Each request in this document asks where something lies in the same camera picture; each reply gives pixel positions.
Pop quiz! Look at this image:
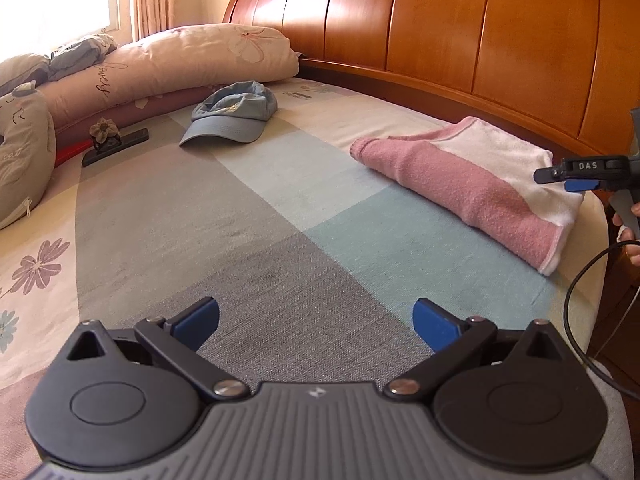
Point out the pink quilt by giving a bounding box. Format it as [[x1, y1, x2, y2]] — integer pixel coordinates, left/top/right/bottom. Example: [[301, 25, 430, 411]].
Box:
[[54, 85, 223, 136]]

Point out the blue-grey folded cloth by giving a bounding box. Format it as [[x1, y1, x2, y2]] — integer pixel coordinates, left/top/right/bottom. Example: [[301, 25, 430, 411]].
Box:
[[47, 32, 120, 82]]

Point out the window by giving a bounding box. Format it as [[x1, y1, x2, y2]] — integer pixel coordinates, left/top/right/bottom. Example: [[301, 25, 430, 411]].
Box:
[[0, 0, 123, 58]]

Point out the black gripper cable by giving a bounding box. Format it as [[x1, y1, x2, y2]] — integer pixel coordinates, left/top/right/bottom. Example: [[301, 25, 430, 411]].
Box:
[[564, 241, 640, 402]]

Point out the knitted flower ornament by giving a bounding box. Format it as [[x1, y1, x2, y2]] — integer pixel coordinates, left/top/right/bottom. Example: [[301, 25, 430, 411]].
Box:
[[89, 117, 122, 152]]

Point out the light blue cap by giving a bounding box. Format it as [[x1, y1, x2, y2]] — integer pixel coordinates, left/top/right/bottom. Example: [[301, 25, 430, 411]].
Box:
[[179, 80, 279, 147]]

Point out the black phone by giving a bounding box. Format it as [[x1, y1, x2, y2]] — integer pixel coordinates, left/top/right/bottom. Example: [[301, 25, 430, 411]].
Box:
[[81, 128, 150, 168]]

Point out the grey cat face cushion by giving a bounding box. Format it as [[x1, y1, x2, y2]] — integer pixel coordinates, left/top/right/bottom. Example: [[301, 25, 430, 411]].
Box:
[[0, 81, 57, 231]]

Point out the wooden bed headboard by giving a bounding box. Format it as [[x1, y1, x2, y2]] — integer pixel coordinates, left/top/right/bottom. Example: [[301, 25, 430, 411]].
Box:
[[222, 0, 640, 401]]

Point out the person's right hand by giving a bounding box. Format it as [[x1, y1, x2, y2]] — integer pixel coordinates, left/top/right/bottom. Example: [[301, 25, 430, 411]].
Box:
[[612, 200, 640, 268]]

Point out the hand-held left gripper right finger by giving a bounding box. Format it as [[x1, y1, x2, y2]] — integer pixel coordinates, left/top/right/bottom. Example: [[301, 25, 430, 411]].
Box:
[[382, 298, 566, 403]]

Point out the pink and white sweater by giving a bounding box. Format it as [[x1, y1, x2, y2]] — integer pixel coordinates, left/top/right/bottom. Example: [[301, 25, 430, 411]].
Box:
[[350, 116, 586, 277]]

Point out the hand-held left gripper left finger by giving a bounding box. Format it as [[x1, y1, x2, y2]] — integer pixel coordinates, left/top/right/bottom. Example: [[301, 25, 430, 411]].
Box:
[[67, 296, 251, 403]]

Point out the beige floral quilt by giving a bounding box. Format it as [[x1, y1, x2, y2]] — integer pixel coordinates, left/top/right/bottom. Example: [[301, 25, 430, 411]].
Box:
[[35, 24, 301, 131]]

